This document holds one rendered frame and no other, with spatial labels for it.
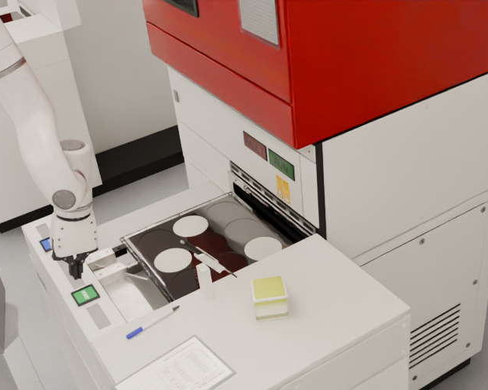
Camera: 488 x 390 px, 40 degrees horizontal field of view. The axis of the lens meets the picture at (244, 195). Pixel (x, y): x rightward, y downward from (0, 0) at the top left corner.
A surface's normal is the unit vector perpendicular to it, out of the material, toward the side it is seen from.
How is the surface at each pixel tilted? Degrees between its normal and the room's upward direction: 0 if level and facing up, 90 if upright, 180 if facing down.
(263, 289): 0
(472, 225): 90
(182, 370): 0
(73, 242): 93
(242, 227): 0
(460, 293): 90
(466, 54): 90
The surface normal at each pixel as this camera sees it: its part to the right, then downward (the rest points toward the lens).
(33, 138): -0.23, -0.27
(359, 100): 0.52, 0.44
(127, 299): -0.11, -0.83
